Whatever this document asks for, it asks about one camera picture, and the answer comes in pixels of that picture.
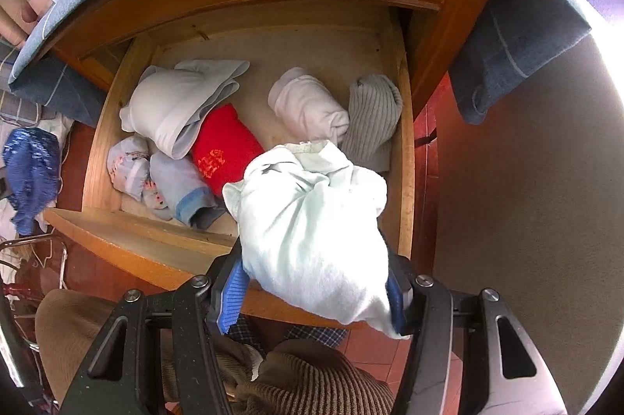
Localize grey ribbed sock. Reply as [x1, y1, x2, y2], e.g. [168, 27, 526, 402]
[339, 73, 405, 172]

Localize leaf print curtain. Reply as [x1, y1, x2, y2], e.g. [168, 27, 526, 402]
[0, 0, 55, 51]

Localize wooden drawer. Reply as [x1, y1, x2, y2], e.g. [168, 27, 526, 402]
[43, 8, 426, 331]

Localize white floral sock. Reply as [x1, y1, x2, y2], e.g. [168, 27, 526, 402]
[106, 134, 151, 202]

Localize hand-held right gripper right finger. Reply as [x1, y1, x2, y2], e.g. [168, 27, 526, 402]
[379, 231, 569, 415]

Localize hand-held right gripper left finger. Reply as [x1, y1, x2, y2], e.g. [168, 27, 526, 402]
[61, 239, 251, 415]

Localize person's corduroy trouser legs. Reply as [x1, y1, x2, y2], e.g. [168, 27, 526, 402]
[233, 339, 397, 415]

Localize white underwear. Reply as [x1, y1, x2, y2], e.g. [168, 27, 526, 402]
[266, 67, 351, 143]

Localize red sock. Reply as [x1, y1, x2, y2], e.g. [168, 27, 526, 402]
[190, 103, 265, 198]

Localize pale blue underwear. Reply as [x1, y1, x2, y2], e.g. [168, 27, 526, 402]
[119, 59, 251, 160]

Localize blue checked cloth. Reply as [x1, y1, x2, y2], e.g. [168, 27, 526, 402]
[7, 0, 594, 129]

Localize pale green underwear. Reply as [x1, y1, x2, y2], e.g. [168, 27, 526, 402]
[222, 140, 413, 341]

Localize pale blue floral sock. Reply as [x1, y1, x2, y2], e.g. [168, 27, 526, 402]
[141, 151, 228, 230]

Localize plaid slipper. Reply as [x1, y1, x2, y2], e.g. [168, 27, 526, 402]
[229, 314, 267, 348]
[282, 324, 351, 348]

